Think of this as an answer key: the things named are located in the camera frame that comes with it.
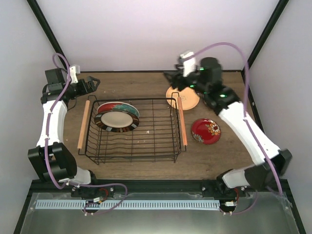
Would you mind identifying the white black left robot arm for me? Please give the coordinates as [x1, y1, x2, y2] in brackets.
[28, 65, 100, 197]

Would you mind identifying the clear plastic sheet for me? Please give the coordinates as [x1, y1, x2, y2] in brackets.
[22, 193, 299, 234]

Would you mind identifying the black rimmed cream plate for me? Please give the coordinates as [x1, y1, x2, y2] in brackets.
[94, 111, 139, 133]

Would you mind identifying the black wire dish rack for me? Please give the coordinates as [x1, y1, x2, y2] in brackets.
[78, 97, 186, 165]

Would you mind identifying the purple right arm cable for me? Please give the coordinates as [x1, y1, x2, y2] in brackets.
[185, 42, 284, 215]

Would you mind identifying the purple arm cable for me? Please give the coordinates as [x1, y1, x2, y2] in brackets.
[52, 53, 129, 216]
[185, 42, 284, 215]

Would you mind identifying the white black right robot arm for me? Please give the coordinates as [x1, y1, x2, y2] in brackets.
[163, 57, 293, 196]

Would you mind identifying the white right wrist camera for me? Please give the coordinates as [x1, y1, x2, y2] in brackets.
[178, 51, 197, 77]

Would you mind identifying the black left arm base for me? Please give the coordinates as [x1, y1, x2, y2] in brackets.
[71, 186, 115, 199]

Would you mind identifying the red teal patterned plate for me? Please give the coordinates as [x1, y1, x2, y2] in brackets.
[97, 101, 139, 117]

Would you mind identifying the wooden rack handle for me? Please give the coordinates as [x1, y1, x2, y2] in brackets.
[177, 97, 188, 146]
[77, 100, 90, 150]

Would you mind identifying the right wooden rack handle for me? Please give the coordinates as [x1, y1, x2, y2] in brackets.
[177, 97, 188, 146]

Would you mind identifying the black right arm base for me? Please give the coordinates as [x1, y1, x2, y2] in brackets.
[200, 179, 245, 215]

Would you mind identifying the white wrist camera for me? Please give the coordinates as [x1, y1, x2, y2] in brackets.
[178, 51, 197, 77]
[69, 65, 80, 84]

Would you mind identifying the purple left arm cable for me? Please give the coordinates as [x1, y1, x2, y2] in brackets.
[52, 53, 129, 216]

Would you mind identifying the red floral plate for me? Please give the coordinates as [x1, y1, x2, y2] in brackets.
[191, 118, 221, 145]

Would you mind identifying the left wooden rack handle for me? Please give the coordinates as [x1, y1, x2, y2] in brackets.
[77, 100, 90, 150]

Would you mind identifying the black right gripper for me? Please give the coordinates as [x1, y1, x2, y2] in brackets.
[164, 65, 209, 95]

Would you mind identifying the light green flower plate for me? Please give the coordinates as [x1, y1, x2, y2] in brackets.
[203, 93, 219, 115]

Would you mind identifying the light blue slotted cable duct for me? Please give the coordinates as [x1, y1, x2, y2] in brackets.
[35, 199, 220, 211]

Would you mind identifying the yellow orange plate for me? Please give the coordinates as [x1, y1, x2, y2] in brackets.
[166, 87, 200, 111]

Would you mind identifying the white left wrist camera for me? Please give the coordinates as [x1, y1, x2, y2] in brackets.
[69, 65, 80, 84]

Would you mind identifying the black aluminium frame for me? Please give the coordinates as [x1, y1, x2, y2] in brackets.
[14, 0, 306, 234]

